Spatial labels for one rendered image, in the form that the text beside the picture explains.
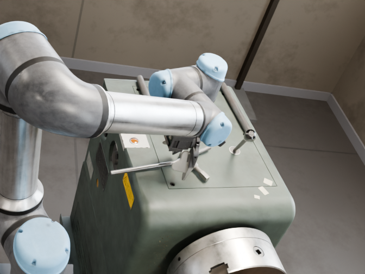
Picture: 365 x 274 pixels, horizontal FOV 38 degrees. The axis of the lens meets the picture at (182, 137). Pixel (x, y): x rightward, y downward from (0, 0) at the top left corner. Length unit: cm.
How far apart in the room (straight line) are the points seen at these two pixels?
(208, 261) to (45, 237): 44
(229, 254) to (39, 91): 72
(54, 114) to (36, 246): 37
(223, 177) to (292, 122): 273
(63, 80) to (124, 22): 293
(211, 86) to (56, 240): 50
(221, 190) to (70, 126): 70
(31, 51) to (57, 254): 44
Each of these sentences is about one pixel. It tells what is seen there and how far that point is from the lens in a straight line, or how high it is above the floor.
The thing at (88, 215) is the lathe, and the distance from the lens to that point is 195.
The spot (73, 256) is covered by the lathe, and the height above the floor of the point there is 54.
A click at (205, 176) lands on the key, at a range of 150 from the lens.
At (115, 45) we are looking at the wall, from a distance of 390.
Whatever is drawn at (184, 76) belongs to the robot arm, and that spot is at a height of 161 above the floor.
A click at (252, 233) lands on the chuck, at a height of 123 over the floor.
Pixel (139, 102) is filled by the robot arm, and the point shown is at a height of 167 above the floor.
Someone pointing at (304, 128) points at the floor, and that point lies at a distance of 427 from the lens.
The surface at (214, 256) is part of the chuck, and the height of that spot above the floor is 121.
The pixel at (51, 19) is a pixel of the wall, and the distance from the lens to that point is 378.
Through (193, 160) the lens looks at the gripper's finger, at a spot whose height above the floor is 135.
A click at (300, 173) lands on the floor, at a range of 382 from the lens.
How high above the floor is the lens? 226
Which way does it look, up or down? 38 degrees down
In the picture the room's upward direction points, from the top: 21 degrees clockwise
